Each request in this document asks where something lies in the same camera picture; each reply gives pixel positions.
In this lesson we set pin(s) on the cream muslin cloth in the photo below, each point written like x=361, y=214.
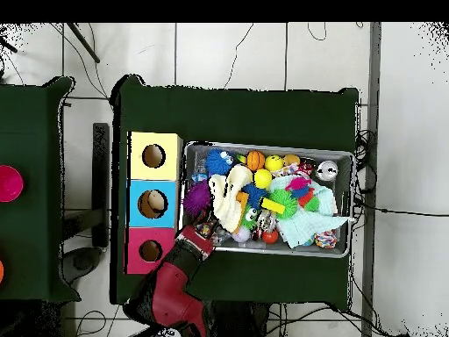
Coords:
x=226, y=207

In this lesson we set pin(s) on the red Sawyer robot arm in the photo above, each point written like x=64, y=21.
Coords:
x=168, y=302

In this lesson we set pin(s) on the wooden box with three holes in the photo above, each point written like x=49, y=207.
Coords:
x=140, y=172

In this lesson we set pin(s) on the clear mesh bin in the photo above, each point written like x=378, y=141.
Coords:
x=342, y=189

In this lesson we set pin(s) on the purple spiky ball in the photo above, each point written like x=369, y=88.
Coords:
x=197, y=198

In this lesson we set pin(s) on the blue fuzzy ball with eyes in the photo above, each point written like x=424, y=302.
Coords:
x=218, y=162

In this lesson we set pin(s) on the yellow sponge block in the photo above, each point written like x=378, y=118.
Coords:
x=273, y=206

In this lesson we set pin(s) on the yellow tennis ball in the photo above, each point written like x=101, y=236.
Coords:
x=262, y=178

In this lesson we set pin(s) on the green puffer ball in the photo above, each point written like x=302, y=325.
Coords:
x=286, y=200

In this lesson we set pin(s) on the orange toy basketball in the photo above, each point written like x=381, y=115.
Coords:
x=255, y=160

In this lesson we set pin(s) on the mint green muslin cloth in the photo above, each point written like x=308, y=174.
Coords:
x=301, y=224

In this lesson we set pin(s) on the yellow smiley ball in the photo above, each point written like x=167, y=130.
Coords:
x=274, y=163

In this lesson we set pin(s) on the black stand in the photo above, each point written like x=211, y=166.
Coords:
x=101, y=175

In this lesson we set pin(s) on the orange plush toy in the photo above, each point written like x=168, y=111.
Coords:
x=291, y=159

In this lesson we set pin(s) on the dark green tablecloth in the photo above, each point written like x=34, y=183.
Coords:
x=245, y=112
x=31, y=123

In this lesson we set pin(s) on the silver drink can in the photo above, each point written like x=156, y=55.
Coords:
x=327, y=170

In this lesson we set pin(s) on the pink ball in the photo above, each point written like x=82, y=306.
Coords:
x=8, y=184

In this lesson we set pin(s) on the orange ball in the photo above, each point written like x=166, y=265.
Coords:
x=1, y=272

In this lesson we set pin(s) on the black rod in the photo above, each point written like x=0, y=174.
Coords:
x=84, y=44

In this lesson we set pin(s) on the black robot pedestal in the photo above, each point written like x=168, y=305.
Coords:
x=242, y=323

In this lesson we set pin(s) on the grey metal rail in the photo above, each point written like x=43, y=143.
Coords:
x=374, y=70

